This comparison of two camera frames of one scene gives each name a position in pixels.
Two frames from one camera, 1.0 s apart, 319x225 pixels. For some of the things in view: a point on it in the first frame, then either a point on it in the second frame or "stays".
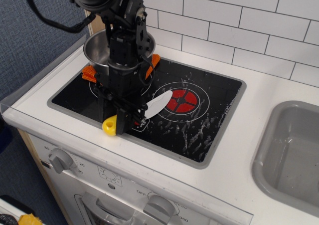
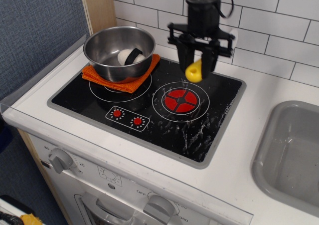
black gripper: [123, 87] to [203, 24]
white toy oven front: [92, 191] stays
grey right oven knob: [160, 208] stays
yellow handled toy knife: [109, 125] to [194, 72]
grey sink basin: [285, 162] stays
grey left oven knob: [60, 160] stays
